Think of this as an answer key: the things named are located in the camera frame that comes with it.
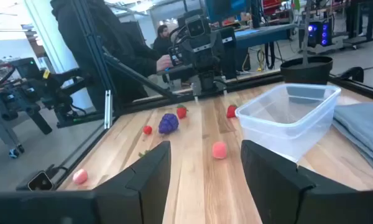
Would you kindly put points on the black plant pot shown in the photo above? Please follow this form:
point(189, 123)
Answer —
point(307, 73)

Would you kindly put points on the computer desk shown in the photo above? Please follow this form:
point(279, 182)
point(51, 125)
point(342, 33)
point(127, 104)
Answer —
point(261, 34)

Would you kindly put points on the small black table camera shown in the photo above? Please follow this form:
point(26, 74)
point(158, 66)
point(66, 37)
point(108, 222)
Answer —
point(40, 181)

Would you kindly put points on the person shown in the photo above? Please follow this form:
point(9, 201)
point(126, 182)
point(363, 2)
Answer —
point(127, 56)
point(161, 43)

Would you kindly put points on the computer tower with blue lights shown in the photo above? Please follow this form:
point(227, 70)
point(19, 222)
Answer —
point(318, 34)

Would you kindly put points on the silver aluminium bracket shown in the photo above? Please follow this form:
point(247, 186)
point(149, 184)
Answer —
point(108, 109)

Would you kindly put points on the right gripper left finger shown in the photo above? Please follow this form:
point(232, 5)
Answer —
point(143, 199)

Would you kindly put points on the black aluminium table frame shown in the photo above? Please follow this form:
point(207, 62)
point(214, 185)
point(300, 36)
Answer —
point(149, 104)

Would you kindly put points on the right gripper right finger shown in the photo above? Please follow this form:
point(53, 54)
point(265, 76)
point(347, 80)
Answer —
point(267, 193)

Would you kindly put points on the purple toy grape bunch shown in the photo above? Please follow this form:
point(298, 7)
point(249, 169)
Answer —
point(168, 124)

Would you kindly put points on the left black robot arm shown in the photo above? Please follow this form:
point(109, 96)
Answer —
point(227, 62)

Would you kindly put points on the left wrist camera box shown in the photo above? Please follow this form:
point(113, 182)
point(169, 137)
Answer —
point(196, 28)

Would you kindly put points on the operator computer monitor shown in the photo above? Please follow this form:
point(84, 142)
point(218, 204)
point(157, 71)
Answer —
point(227, 9)

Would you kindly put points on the person's hand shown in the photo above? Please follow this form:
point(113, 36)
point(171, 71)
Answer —
point(164, 63)

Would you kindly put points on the pink toy peach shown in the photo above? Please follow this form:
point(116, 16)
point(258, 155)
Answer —
point(219, 150)
point(80, 176)

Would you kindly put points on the grey folded cloth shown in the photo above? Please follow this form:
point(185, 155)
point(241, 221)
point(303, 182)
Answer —
point(360, 124)

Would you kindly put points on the background black robot station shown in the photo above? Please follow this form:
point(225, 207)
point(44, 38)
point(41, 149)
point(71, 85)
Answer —
point(34, 90)

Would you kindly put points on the clear plastic tupperware container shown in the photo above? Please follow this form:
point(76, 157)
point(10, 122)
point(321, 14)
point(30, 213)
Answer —
point(286, 124)

